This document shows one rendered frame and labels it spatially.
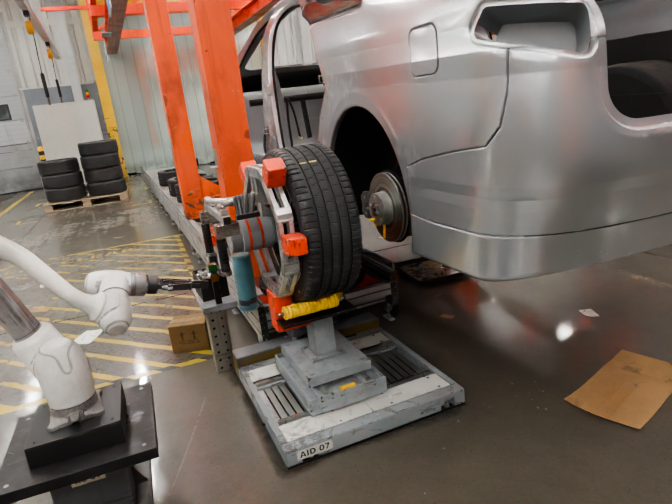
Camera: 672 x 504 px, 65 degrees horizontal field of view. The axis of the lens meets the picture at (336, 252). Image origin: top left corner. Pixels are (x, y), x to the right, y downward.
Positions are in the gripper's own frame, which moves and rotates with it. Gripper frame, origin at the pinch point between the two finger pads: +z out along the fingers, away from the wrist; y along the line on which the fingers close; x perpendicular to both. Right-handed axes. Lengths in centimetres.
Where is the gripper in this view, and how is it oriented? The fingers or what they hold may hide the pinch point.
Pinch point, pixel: (199, 284)
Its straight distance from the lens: 219.7
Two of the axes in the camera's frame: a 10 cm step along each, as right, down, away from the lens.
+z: 8.8, 0.3, 4.8
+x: -1.2, 9.8, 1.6
